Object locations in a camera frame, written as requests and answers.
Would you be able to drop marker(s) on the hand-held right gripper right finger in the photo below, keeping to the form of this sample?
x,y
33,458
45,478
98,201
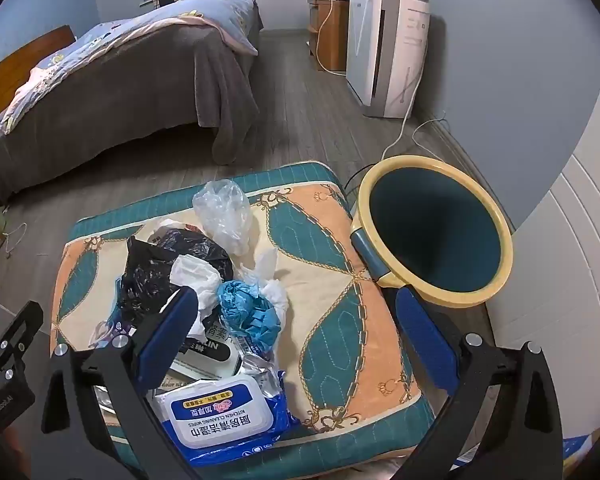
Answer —
x,y
425,340

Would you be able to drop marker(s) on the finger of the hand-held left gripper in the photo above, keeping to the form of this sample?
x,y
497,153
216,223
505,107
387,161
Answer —
x,y
22,325

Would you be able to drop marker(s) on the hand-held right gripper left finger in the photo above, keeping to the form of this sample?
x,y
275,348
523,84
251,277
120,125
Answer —
x,y
167,330

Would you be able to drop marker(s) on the white dark green medicine box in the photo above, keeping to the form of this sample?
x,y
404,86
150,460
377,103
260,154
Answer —
x,y
210,355

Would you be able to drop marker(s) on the black plastic bag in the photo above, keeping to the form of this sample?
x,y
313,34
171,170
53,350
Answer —
x,y
145,275

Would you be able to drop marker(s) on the white tissue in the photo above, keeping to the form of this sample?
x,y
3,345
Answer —
x,y
195,275
267,270

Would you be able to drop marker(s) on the blue white wet wipes pack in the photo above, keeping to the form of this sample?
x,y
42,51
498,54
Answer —
x,y
220,410

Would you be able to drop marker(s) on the silver foil packet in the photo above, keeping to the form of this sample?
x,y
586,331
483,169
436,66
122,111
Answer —
x,y
257,367

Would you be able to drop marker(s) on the yellow rimmed teal trash bin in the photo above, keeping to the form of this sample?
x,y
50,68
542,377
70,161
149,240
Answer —
x,y
430,220

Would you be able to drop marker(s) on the clear plastic bag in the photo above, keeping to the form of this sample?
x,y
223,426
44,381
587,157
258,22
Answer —
x,y
222,210

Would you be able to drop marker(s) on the teal orange patterned cushion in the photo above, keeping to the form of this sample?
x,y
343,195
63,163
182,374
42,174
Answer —
x,y
330,285

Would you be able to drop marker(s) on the white wardrobe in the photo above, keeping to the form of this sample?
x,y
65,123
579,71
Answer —
x,y
555,285

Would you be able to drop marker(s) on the brown covered bed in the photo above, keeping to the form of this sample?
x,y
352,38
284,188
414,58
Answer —
x,y
155,95

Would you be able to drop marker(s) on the wooden headboard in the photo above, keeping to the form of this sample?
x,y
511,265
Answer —
x,y
15,65

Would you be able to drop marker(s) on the light blue printed quilt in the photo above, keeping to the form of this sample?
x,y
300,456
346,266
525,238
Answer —
x,y
130,35

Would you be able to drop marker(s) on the white air purifier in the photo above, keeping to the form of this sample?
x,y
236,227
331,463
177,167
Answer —
x,y
385,45

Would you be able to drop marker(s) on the wooden cabinet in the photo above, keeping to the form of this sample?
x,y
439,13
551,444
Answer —
x,y
332,35

